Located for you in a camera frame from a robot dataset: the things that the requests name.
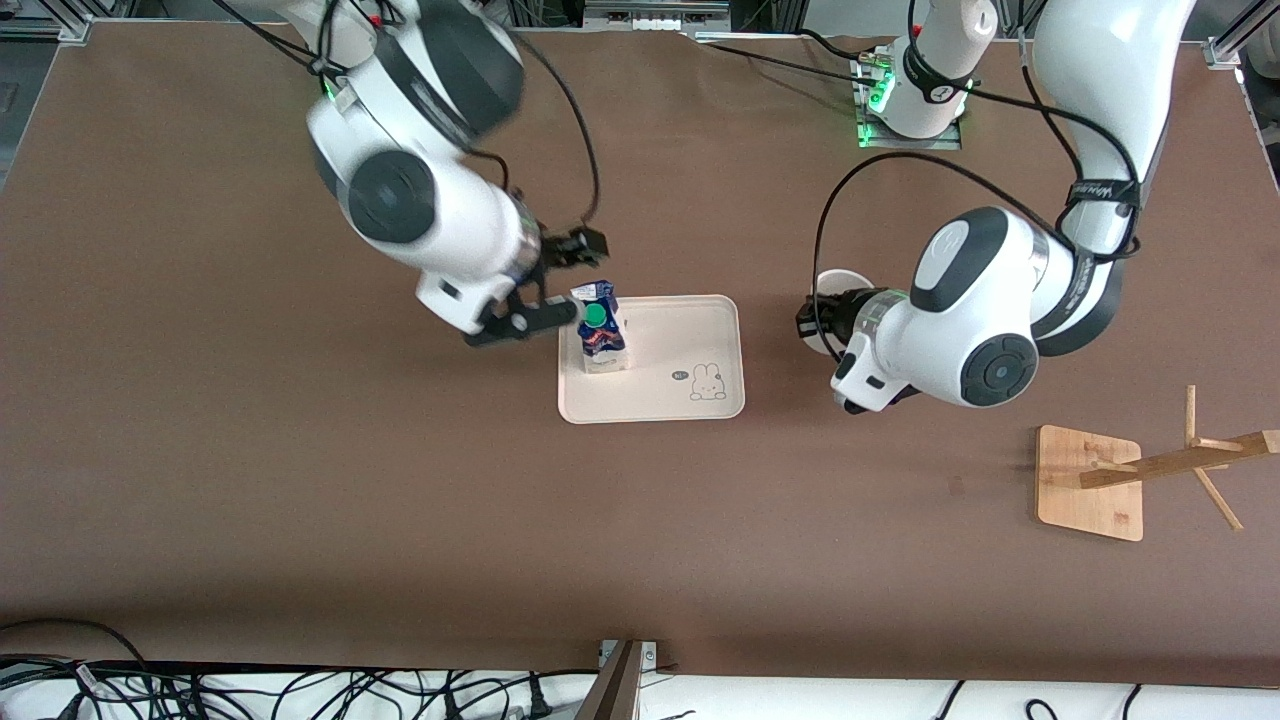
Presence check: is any aluminium frame profile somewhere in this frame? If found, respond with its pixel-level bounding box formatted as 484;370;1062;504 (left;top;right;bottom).
1205;0;1280;71
0;0;93;43

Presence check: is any blue white milk carton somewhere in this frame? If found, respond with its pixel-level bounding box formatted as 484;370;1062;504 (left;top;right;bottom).
570;280;629;374

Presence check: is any aluminium mount post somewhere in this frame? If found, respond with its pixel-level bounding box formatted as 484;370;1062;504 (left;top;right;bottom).
575;638;661;720

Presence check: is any wooden mug tree stand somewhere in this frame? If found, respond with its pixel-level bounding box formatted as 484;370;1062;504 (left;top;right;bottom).
1035;385;1280;543

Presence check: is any beige rabbit print tray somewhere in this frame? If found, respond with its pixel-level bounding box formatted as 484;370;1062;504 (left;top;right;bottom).
557;294;746;425

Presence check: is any white smiley face cup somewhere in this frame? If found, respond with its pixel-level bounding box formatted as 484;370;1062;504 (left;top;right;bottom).
812;268;878;359

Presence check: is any black velcro cable strap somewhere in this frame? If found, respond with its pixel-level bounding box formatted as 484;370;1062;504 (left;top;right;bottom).
1064;177;1142;209

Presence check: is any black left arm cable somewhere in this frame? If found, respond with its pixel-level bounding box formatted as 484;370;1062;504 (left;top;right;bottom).
814;0;1143;351

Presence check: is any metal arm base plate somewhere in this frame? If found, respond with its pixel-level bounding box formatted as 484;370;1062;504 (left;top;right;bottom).
855;50;964;152

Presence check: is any grey power strip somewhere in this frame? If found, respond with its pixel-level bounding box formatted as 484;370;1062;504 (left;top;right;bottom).
583;0;731;33

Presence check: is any brown table cover sheet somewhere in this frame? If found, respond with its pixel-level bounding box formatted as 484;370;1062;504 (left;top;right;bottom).
0;20;1280;691

